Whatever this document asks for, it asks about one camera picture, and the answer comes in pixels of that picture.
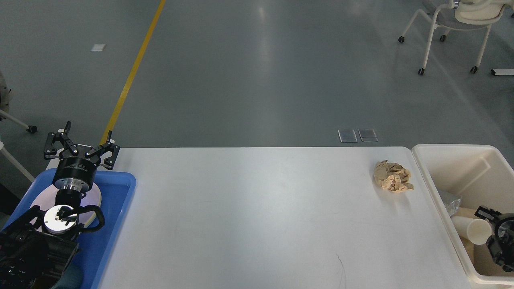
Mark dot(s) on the brown paper ball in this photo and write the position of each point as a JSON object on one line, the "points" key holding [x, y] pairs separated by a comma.
{"points": [[392, 176]]}

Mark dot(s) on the dark teal mug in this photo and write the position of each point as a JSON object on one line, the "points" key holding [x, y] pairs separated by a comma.
{"points": [[72, 278]]}

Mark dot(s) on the right clear floor plate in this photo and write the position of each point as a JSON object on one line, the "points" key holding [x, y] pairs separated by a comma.
{"points": [[368, 135]]}

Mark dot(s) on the brown paper bag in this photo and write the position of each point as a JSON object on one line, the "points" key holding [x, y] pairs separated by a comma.
{"points": [[468, 245]]}

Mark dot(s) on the chair leg with caster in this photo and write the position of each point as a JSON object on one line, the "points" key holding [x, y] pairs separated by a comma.
{"points": [[28, 128]]}

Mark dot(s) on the silver foil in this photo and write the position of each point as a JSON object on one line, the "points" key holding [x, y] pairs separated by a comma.
{"points": [[451, 201]]}

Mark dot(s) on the clear floor plate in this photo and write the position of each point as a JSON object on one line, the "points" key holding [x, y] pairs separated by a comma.
{"points": [[368, 135], [347, 136]]}

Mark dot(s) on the pink plate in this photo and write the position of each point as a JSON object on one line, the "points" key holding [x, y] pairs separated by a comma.
{"points": [[46, 198]]}

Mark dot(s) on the beige plastic bin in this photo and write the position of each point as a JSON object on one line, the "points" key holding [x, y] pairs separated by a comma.
{"points": [[481, 176]]}

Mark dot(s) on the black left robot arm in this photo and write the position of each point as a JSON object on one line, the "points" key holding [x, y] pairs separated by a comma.
{"points": [[39, 245]]}

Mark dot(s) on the left clear floor plate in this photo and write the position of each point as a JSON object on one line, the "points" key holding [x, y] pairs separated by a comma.
{"points": [[347, 136]]}

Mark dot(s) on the white paper cup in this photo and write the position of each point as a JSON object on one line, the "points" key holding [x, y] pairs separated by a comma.
{"points": [[475, 230]]}

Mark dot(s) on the white rolling chair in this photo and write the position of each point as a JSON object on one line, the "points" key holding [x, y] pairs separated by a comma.
{"points": [[458, 15]]}

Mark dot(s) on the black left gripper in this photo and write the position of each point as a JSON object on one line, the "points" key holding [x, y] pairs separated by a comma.
{"points": [[77, 171]]}

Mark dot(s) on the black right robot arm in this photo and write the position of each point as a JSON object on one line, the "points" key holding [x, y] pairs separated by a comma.
{"points": [[501, 243]]}

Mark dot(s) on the blue plastic tray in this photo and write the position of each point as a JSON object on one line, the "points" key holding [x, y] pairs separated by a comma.
{"points": [[117, 190]]}

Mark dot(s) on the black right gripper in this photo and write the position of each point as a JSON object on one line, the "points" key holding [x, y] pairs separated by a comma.
{"points": [[503, 224]]}

